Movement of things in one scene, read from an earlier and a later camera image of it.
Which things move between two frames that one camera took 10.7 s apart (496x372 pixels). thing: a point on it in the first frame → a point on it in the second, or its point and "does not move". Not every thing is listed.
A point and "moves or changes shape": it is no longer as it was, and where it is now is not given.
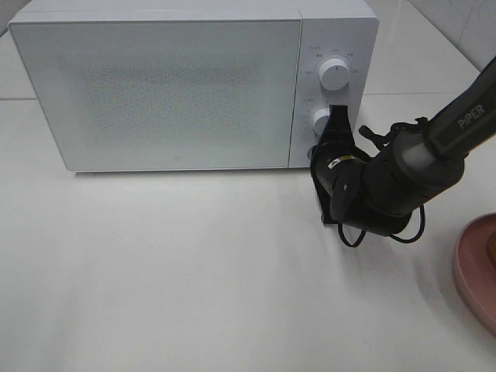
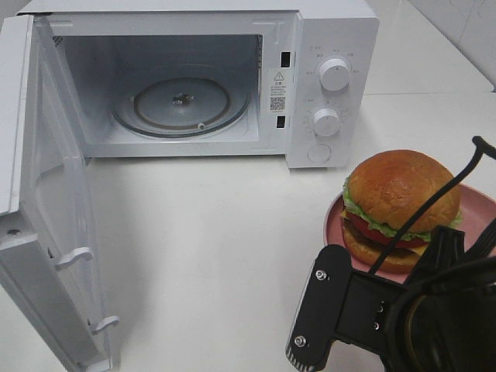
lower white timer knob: (320, 120) does not move
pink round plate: (474, 273) moves or changes shape
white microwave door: (167, 94) → (46, 230)
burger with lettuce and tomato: (491, 248) moves or changes shape
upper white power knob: (334, 75) does not move
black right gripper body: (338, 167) → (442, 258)
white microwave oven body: (194, 86) does not move
